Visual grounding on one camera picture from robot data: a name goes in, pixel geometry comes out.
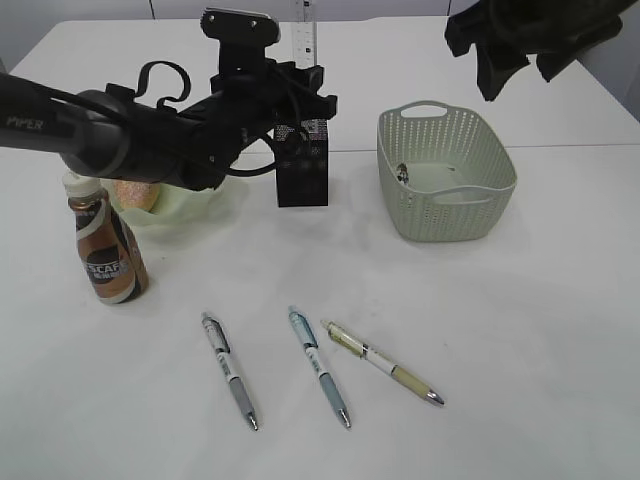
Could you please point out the brown coffee drink bottle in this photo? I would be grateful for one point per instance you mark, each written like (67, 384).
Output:
(106, 245)

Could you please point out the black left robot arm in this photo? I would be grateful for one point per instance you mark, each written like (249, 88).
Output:
(107, 134)

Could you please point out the sugared bread roll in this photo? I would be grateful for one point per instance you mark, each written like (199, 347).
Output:
(131, 195)

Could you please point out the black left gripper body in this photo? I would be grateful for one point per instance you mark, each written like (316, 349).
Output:
(195, 148)

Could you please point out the black perforated pen holder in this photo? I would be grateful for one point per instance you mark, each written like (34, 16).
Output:
(302, 171)

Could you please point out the cream green pen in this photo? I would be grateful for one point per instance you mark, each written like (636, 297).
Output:
(363, 350)

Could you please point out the paper ball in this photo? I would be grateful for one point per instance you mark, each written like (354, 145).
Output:
(402, 174)

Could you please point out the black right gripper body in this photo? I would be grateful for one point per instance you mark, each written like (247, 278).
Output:
(534, 26)

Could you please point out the grey grip clear pen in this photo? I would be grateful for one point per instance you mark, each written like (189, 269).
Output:
(221, 347)

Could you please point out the pale green plastic basket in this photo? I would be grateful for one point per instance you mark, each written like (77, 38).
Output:
(461, 177)

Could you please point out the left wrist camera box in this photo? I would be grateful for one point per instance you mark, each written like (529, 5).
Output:
(243, 38)

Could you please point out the clear plastic ruler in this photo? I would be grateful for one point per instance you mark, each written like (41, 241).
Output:
(304, 33)

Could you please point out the pale green wavy glass bowl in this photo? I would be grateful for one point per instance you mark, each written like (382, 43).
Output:
(174, 206)

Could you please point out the blue clip grey pen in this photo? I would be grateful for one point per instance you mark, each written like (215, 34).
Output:
(306, 337)

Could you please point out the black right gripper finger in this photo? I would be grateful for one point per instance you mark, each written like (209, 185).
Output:
(496, 64)
(551, 63)

